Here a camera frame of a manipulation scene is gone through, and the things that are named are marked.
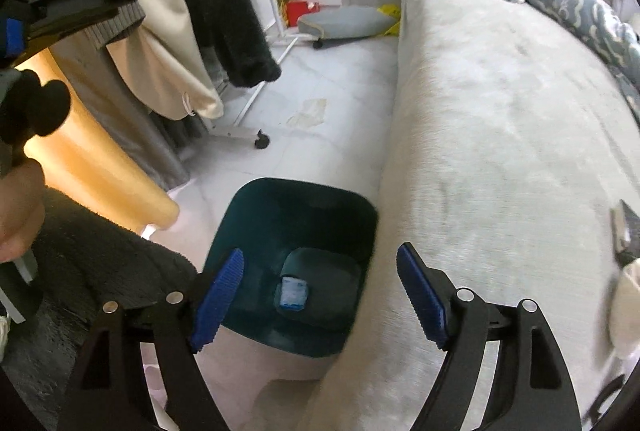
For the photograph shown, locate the white clothes rack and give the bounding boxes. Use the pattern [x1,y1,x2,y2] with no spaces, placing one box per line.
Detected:
[202,0,321,150]

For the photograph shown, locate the dark fuzzy clothing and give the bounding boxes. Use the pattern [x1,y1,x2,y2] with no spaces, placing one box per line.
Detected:
[0,188,201,431]

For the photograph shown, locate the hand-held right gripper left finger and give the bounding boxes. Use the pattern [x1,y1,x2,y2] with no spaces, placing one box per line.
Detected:
[57,248,246,431]

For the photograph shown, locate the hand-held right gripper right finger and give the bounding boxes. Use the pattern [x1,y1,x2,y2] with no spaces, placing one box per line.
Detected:
[396,242,583,431]

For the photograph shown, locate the grey plush bed blanket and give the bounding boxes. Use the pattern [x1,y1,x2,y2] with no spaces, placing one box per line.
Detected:
[300,0,640,431]

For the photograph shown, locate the beige coat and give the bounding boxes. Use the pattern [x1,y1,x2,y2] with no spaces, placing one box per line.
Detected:
[25,0,225,120]

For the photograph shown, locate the red box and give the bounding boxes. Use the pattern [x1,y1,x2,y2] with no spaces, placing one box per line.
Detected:
[286,1,321,29]

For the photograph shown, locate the orange curtain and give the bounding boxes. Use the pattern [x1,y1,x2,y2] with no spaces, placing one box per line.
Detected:
[15,46,181,232]

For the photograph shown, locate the grey knit sweater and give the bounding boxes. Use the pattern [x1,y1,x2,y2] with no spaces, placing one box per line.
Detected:
[30,0,193,192]

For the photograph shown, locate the person's left hand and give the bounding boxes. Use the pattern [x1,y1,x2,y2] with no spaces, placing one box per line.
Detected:
[0,158,47,264]

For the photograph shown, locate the dark teal trash bin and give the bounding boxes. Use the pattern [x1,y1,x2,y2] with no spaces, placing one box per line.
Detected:
[202,177,378,359]

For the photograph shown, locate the white soft lump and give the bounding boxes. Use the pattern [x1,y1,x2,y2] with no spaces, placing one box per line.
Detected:
[610,261,640,362]

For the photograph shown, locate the grey cushioned wheeled stool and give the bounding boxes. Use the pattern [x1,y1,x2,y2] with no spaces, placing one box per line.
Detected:
[297,6,398,50]

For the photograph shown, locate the yellow bag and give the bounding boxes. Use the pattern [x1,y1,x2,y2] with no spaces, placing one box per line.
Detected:
[377,3,402,36]

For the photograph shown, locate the small blue packet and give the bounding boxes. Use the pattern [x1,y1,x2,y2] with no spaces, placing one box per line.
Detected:
[280,277,308,312]

